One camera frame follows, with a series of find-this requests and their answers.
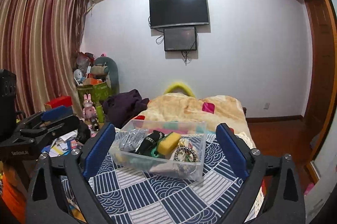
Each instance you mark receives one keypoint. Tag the green cardboard box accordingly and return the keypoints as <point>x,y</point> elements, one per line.
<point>99,92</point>

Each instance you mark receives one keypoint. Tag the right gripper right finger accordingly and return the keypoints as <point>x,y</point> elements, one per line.
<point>284,201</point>

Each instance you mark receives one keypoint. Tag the blue white patterned bedspread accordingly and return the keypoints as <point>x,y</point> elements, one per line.
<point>131,196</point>

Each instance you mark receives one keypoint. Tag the dark purple clothing pile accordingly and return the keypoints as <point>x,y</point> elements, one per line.
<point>121,108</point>

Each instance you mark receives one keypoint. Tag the beige fleece blanket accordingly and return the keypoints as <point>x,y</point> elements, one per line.
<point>211,110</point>

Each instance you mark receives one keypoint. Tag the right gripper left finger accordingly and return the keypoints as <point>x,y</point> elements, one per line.
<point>47,201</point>

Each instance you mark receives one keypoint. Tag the yellow white plush ball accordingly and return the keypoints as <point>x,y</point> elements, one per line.
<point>118,158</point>

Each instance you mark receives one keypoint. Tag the white small fan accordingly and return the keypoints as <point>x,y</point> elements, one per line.
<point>78,77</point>

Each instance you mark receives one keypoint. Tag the small black wall monitor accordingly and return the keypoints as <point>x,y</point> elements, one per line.
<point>180,39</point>

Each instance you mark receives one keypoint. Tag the striped red gold curtain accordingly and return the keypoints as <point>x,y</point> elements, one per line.
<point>40,42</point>

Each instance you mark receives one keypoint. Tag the grey green plush toy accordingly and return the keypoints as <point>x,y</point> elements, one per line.
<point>105,67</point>

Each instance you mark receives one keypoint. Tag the brown wooden door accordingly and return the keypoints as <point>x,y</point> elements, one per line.
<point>321,101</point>

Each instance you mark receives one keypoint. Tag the green bottle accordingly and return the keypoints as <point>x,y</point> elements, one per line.
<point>100,113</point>

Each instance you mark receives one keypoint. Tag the green knitted sock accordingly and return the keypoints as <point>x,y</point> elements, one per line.
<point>145,160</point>

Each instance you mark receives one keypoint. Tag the black patterned headband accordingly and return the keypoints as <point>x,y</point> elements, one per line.
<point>149,143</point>

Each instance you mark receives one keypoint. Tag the red box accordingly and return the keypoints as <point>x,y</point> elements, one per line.
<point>57,102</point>

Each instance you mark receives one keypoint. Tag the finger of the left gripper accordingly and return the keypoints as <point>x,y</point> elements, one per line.
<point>57,113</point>

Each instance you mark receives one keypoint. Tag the yellow floral cloth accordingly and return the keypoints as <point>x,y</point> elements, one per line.
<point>186,151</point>

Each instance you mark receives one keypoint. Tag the wall mounted black television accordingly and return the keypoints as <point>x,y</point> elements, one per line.
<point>173,13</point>

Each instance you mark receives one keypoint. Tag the yellow green sponge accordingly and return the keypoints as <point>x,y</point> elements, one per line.
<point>168,143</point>

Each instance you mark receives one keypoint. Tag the pink rabbit figurine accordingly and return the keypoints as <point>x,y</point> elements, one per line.
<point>89,111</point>

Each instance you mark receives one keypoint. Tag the yellow green plush cushion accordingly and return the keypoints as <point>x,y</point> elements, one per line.
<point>179,87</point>

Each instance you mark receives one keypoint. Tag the clear plastic storage box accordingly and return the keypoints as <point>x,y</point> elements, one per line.
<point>195,131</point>

